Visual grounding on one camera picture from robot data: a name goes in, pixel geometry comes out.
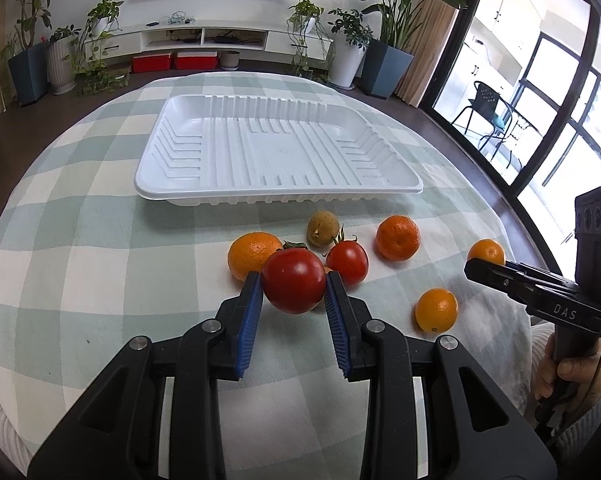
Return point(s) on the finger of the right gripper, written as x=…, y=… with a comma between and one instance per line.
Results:
x=502, y=278

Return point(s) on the large red tomato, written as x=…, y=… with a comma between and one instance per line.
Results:
x=293, y=280

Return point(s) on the small orange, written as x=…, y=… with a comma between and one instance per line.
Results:
x=436, y=311
x=487, y=250

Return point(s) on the black camera box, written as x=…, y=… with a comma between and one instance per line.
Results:
x=588, y=236

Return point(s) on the white ribbed planter left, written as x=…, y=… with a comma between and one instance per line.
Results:
x=60, y=67

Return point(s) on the beige curtain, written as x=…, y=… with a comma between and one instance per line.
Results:
x=426, y=45

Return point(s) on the white tv cabinet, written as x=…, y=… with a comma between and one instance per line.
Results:
x=257, y=40

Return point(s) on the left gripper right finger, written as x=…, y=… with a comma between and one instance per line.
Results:
x=473, y=431

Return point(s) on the white round planter right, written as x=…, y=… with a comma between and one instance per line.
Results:
x=345, y=63

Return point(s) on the blue square planter right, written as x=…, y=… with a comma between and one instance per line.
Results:
x=383, y=68

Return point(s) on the brown kiwi fruit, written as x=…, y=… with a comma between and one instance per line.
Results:
x=322, y=228

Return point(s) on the dark orange mandarin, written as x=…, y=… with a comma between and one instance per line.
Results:
x=397, y=238

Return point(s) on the small white pot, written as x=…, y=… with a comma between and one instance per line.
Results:
x=229, y=60

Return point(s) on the red storage box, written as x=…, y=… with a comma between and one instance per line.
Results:
x=151, y=62
x=195, y=60

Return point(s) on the right red storage box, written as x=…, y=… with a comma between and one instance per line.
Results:
x=195, y=60

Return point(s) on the white plastic tray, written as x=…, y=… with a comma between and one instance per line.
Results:
x=254, y=149

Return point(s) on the black balcony chair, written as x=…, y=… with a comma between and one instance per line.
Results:
x=503, y=120

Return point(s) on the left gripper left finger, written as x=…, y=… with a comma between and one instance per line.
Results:
x=113, y=430

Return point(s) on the large orange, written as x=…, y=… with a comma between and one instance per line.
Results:
x=249, y=252

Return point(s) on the person right hand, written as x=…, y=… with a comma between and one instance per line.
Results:
x=585, y=372

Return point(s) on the green checkered tablecloth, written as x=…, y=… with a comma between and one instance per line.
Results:
x=86, y=263

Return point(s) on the blue square planter left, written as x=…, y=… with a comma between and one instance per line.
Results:
x=28, y=71

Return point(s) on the blue square planter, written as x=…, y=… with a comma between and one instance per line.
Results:
x=383, y=68
x=28, y=71

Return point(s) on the left red storage box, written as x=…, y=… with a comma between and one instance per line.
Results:
x=151, y=62

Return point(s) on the small red tomato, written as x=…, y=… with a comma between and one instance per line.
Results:
x=349, y=259

